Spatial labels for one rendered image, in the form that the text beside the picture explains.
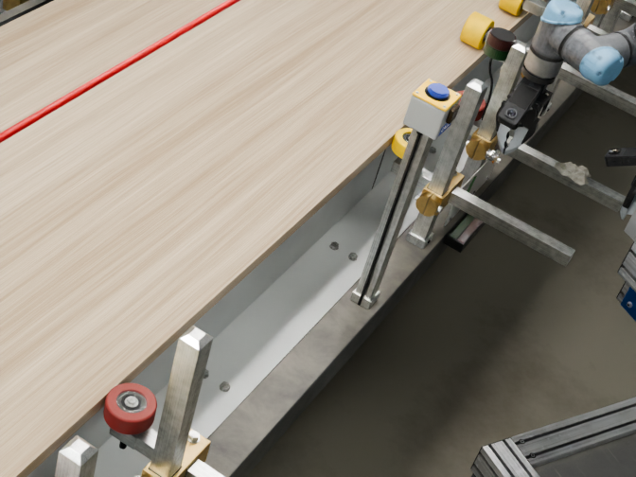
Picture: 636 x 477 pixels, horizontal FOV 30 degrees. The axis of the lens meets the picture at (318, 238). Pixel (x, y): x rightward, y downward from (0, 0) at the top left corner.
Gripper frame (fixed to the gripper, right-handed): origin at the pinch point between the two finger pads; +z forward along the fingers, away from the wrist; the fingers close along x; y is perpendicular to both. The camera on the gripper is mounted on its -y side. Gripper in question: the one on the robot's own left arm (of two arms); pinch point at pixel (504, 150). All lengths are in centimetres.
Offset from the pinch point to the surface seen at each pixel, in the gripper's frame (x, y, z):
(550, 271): -10, 96, 94
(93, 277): 40, -90, 4
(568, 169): -12.1, 16.3, 7.2
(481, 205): -1.6, -8.7, 9.6
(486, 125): 8.1, 11.3, 3.5
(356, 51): 44.5, 13.9, 3.6
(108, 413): 19, -112, 4
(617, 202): -25.2, 15.6, 8.2
